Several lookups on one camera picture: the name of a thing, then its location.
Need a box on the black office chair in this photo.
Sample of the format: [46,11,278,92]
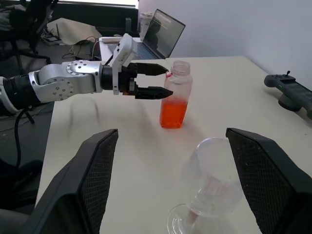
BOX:
[0,0,59,64]

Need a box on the white plastic jar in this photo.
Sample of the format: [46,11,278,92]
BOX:
[139,12,154,40]

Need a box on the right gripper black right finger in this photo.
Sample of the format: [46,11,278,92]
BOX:
[225,127,312,234]

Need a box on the beige cardboard sheet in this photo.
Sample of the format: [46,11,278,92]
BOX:
[47,18,101,46]

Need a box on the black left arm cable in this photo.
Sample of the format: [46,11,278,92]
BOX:
[14,107,35,169]

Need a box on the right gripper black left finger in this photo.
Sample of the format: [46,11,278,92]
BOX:
[20,128,119,234]

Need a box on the dark grey laptop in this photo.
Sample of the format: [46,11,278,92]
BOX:
[103,9,186,60]

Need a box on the grey handheld remote controller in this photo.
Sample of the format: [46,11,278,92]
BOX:
[264,70,312,113]

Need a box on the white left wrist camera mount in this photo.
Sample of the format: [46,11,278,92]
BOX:
[106,33,135,96]

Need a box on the orange liquid plastic bottle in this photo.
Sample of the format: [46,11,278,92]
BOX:
[159,60,194,129]

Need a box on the clear stemmed glass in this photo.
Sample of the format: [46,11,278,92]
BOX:
[166,137,245,234]

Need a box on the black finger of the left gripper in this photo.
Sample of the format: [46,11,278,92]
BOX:
[135,62,169,77]
[134,85,174,100]

